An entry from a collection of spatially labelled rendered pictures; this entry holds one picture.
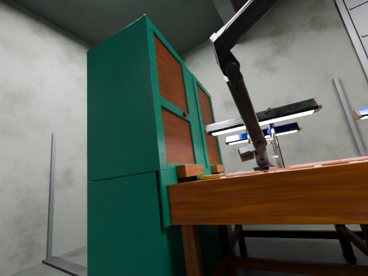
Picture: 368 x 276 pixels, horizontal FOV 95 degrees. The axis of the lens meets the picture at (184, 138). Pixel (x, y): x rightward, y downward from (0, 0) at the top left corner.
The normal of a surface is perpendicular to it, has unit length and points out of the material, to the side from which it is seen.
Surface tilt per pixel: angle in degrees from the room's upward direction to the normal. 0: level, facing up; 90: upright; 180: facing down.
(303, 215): 90
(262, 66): 90
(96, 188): 90
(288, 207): 90
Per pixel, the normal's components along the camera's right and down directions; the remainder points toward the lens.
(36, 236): 0.82, -0.23
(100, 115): -0.43, -0.14
